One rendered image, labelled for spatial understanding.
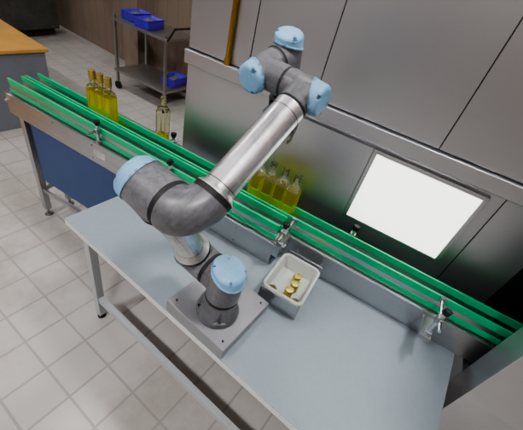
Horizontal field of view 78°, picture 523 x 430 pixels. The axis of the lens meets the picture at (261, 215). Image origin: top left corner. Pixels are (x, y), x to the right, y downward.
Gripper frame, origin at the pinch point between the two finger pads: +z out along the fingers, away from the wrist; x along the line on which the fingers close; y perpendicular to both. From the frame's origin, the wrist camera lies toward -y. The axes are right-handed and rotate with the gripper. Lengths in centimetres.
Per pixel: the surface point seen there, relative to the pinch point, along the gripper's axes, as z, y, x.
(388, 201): 29, -20, 42
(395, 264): 45, -5, 56
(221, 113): 27, -22, -44
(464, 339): 51, 6, 91
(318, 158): 24.2, -21.0, 8.3
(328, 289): 58, 14, 38
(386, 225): 39, -17, 46
